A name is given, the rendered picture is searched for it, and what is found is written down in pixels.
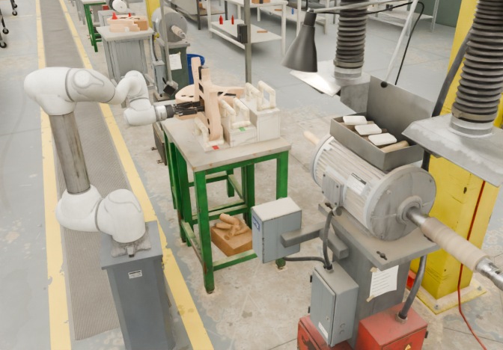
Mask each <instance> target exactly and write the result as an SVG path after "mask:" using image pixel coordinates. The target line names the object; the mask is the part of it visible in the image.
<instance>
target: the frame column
mask: <svg viewBox="0 0 503 350"><path fill-rule="evenodd" d="M331 224H332V223H331ZM332 227H333V229H334V231H335V235H336V236H337V237H338V238H339V239H340V240H341V241H342V242H343V243H344V244H345V245H346V246H347V247H348V248H349V254H348V257H345V258H343V259H338V258H337V257H336V255H335V254H334V253H333V254H332V263H333V262H334V261H337V263H338V264H339V265H340V266H341V267H342V268H343V269H344V270H345V272H346V273H348V275H349V276H351V278H352V279H353V280H354V281H355V282H356V283H357V284H358V285H359V292H358V298H357V303H356V313H355V318H354V324H353V334H352V337H351V338H349V339H347V340H346V341H347V342H348V343H349V344H350V346H351V347H352V348H353V350H355V348H356V338H357V333H358V328H359V321H360V320H362V319H364V318H367V317H369V316H372V315H373V314H376V313H379V312H381V311H383V310H386V309H388V308H390V307H393V306H395V305H397V304H400V303H402V302H403V297H404V293H405V288H406V282H407V278H408V275H409V268H410V265H411V261H412V260H410V261H409V262H405V263H403V264H400V265H397V266H395V267H393V268H389V269H387V270H385V271H380V270H379V269H378V268H377V267H376V266H375V265H374V264H373V263H372V262H371V261H370V260H369V259H368V258H367V257H366V256H365V255H364V254H363V253H362V252H361V251H360V250H359V249H358V248H357V247H356V246H355V245H354V244H353V243H352V242H351V241H350V240H349V239H348V238H347V237H346V236H345V235H344V234H343V233H342V232H341V231H340V230H339V229H338V228H337V227H336V226H335V225H334V224H332Z"/></svg>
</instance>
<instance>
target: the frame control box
mask: <svg viewBox="0 0 503 350"><path fill-rule="evenodd" d="M251 221H252V249H253V250H254V252H255V253H256V254H257V256H258V258H259V259H260V261H261V262H262V263H263V264H264V263H268V262H271V261H273V260H277V259H280V258H282V259H283V260H285V261H291V262H295V261H312V260H314V261H321V262H322V263H323V264H324V265H323V267H324V270H326V262H325V260H324V258H322V257H287V256H289V255H291V254H295V253H298V252H300V243H299V244H297V245H293V246H290V247H288V248H284V246H283V245H282V244H281V234H284V233H288V232H291V231H294V230H298V229H301V224H302V209H301V208H300V207H299V206H298V205H297V204H296V203H295V202H294V201H293V200H292V199H291V198H290V197H286V198H282V199H279V200H274V201H272V202H268V203H264V204H261V205H258V206H253V207H252V208H251Z"/></svg>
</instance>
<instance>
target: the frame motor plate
mask: <svg viewBox="0 0 503 350"><path fill-rule="evenodd" d="M334 208H335V207H334V206H333V205H332V204H331V203H330V202H329V201H325V202H322V203H319V204H318V210H319V211H320V212H321V213H322V214H323V215H324V216H325V217H326V218H327V215H328V213H329V212H330V211H331V210H333V209H334ZM331 223H332V224H334V225H335V226H336V227H337V228H338V229H339V230H340V231H341V232H342V233H343V234H344V235H345V236H346V237H347V238H348V239H349V240H350V241H351V242H352V243H353V244H354V245H355V246H356V247H357V248H358V249H359V250H360V251H361V252H362V253H363V254H364V255H365V256H366V257H367V258H368V259H369V260H370V261H371V262H372V263H373V264H374V265H375V266H376V267H377V268H378V269H379V270H380V271H385V270H387V269H389V268H393V267H395V266H397V265H400V264H403V263H406V262H409V261H410V260H414V259H416V258H419V257H422V256H424V255H426V254H430V253H432V252H434V251H437V250H440V249H441V247H440V246H439V245H437V244H436V243H435V242H434V241H433V240H431V239H430V238H428V237H427V236H426V235H424V234H423V233H422V232H421V228H419V227H417V228H416V229H415V230H414V231H412V232H411V233H410V234H409V235H407V236H404V237H403V238H401V239H397V240H394V241H383V240H380V239H378V238H377V237H376V236H373V237H370V238H368V237H367V236H366V235H365V234H364V233H363V232H362V231H361V230H360V229H359V228H358V227H357V226H356V225H354V224H353V223H352V222H351V221H350V220H349V219H348V218H347V217H345V216H344V215H343V214H341V216H332V219H331Z"/></svg>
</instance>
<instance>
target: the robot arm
mask: <svg viewBox="0 0 503 350"><path fill-rule="evenodd" d="M24 88H25V92H26V94H27V95H28V96H29V97H30V98H31V99H32V100H34V101H37V103H38V104H39V105H40V107H41V108H42V109H43V111H44V112H45V113H46V114H48V116H49V122H50V125H51V128H52V134H53V137H54V141H55V146H56V149H57V152H58V157H59V161H60V164H61V169H62V173H63V176H64V182H65V185H66V190H65V192H64V193H63V195H62V198H61V199H60V200H59V201H58V203H57V205H56V207H55V217H56V219H57V221H58V223H59V224H60V225H62V226H63V227H66V228H68V229H71V230H78V231H85V232H104V233H108V234H109V235H111V237H112V252H111V256H112V257H118V256H120V255H124V254H128V255H129V258H133V257H134V256H135V252H139V251H149V250H150V249H151V244H150V243H149V237H148V230H149V227H148V226H147V225H145V222H144V213H143V210H142V207H141V204H140V202H139V200H138V198H137V197H136V196H135V195H134V194H133V193H132V192H131V191H129V190H126V189H119V190H116V191H113V192H111V193H110V194H108V195H107V197H106V198H102V197H101V195H100V193H99V192H98V191H97V189H96V188H95V187H94V186H92V185H91V184H90V182H89V178H88V172H87V168H86V164H85V158H84V154H83V151H82V144H81V141H80V137H79V130H78V126H77V123H76V117H75V113H74V110H75V108H76V102H92V101H95V102H100V103H105V104H109V105H120V104H121V103H122V102H123V101H124V100H125V99H126V97H127V98H128V99H129V103H130V108H128V109H127V110H125V111H124V119H125V122H126V124H127V125H128V126H146V125H149V124H152V123H155V122H159V121H164V120H166V119H169V118H173V117H174V115H175V114H179V117H181V116H185V115H191V114H197V113H198V112H201V111H204V105H203V106H201V102H200V101H197V102H193V101H191V102H190V101H188V102H182V103H178V104H173V106H172V105H171V104H168V105H163V104H159V105H151V104H150V100H149V96H148V90H147V85H146V82H145V80H144V77H143V75H142V74H141V73H140V72H138V71H135V70H133V71H129V72H128V73H127V74H126V75H125V78H124V79H122V80H121V81H120V82H119V84H118V86H117V87H116V88H115V86H114V85H113V84H112V83H111V82H110V81H109V79H108V78H106V77H105V76H104V75H102V74H101V73H98V72H97V71H95V70H92V69H79V68H68V67H46V68H42V69H39V70H36V71H34V72H32V73H30V74H28V75H27V76H26V77H25V81H24ZM190 107H193V108H190ZM195 107H196V108H195Z"/></svg>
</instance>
